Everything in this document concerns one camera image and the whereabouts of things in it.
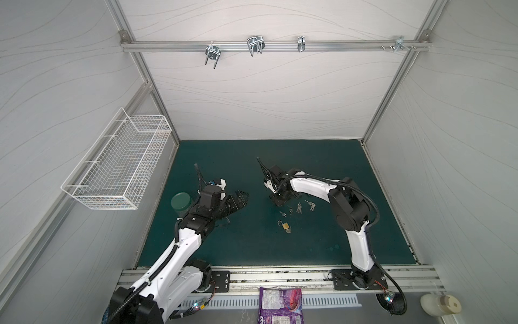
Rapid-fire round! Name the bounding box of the gold padlock with key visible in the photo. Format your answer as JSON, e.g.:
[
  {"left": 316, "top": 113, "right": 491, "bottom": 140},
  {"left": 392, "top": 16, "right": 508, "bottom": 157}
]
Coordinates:
[{"left": 277, "top": 220, "right": 291, "bottom": 234}]

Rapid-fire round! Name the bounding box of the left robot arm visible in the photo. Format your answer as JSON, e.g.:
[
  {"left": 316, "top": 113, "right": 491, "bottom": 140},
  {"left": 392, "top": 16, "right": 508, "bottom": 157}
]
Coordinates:
[{"left": 101, "top": 182, "right": 250, "bottom": 323}]

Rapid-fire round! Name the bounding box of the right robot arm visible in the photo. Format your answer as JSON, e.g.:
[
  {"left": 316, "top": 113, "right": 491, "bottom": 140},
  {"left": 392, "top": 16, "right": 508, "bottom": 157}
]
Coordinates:
[{"left": 259, "top": 163, "right": 407, "bottom": 316}]

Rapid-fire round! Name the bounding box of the green table mat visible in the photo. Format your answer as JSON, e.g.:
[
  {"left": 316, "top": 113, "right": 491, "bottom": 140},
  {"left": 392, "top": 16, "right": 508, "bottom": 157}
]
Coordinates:
[{"left": 138, "top": 140, "right": 415, "bottom": 267}]

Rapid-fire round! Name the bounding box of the purple snack bag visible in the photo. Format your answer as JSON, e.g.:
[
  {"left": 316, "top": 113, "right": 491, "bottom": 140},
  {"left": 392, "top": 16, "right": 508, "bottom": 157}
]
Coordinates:
[{"left": 258, "top": 288, "right": 304, "bottom": 324}]

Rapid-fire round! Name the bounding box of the metal hook clamp left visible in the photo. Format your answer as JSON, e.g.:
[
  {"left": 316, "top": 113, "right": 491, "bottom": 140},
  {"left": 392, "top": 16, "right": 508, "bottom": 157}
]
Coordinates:
[{"left": 205, "top": 45, "right": 221, "bottom": 69}]

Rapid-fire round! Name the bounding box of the metal hook clamp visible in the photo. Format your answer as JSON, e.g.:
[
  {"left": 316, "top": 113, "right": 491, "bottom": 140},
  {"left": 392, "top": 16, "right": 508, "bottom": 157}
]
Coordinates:
[
  {"left": 246, "top": 35, "right": 265, "bottom": 57},
  {"left": 205, "top": 45, "right": 221, "bottom": 69},
  {"left": 380, "top": 36, "right": 416, "bottom": 53}
]

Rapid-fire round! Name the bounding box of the metal hook clamp middle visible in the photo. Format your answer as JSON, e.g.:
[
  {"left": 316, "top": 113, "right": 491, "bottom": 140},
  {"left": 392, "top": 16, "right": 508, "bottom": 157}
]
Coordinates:
[{"left": 246, "top": 35, "right": 265, "bottom": 57}]

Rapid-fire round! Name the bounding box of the black cooling fan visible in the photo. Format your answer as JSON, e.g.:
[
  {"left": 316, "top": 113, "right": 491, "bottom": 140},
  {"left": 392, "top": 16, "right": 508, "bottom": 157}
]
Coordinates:
[{"left": 376, "top": 292, "right": 407, "bottom": 315}]

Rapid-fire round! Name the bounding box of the metal hook clamp right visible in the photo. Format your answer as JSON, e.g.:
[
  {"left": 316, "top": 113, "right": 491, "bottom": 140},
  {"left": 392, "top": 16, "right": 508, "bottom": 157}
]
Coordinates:
[{"left": 380, "top": 36, "right": 416, "bottom": 53}]

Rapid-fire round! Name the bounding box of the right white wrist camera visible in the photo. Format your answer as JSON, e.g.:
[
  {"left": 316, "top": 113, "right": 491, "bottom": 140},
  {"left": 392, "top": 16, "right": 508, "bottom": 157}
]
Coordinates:
[{"left": 264, "top": 179, "right": 277, "bottom": 193}]

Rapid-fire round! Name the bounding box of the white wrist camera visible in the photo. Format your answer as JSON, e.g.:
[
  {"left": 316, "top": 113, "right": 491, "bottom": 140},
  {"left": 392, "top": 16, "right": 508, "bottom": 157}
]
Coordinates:
[
  {"left": 264, "top": 179, "right": 277, "bottom": 193},
  {"left": 214, "top": 178, "right": 227, "bottom": 190}
]

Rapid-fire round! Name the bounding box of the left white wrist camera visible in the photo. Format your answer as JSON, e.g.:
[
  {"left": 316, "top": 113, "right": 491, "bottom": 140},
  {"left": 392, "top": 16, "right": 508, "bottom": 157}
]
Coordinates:
[{"left": 214, "top": 178, "right": 227, "bottom": 190}]

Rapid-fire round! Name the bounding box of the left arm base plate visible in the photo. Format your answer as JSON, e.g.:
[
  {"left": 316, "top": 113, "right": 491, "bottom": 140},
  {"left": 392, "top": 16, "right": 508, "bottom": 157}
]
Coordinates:
[{"left": 195, "top": 271, "right": 231, "bottom": 293}]

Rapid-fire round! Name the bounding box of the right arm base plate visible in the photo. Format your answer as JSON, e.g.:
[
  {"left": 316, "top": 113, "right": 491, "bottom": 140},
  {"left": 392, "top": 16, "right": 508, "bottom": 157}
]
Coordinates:
[{"left": 327, "top": 267, "right": 388, "bottom": 291}]

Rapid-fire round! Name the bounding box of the white cable duct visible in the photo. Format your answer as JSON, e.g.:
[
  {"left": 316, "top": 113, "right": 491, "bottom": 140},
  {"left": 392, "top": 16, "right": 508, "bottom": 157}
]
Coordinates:
[{"left": 177, "top": 294, "right": 363, "bottom": 311}]

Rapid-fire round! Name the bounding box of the white wire basket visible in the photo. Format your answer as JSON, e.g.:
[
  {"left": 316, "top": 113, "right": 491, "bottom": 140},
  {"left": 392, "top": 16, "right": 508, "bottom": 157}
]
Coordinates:
[{"left": 61, "top": 108, "right": 172, "bottom": 211}]

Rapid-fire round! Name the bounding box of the metal ring clamp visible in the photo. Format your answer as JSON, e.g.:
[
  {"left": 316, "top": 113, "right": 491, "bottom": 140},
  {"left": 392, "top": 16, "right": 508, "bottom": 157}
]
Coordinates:
[{"left": 298, "top": 36, "right": 306, "bottom": 53}]

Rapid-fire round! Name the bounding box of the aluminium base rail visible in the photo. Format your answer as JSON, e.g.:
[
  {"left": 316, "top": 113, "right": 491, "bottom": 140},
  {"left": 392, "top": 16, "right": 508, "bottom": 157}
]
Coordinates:
[{"left": 213, "top": 265, "right": 446, "bottom": 294}]

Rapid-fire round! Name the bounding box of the aluminium top rail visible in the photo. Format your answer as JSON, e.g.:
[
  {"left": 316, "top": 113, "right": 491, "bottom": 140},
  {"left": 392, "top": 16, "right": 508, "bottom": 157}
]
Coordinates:
[{"left": 121, "top": 39, "right": 432, "bottom": 53}]

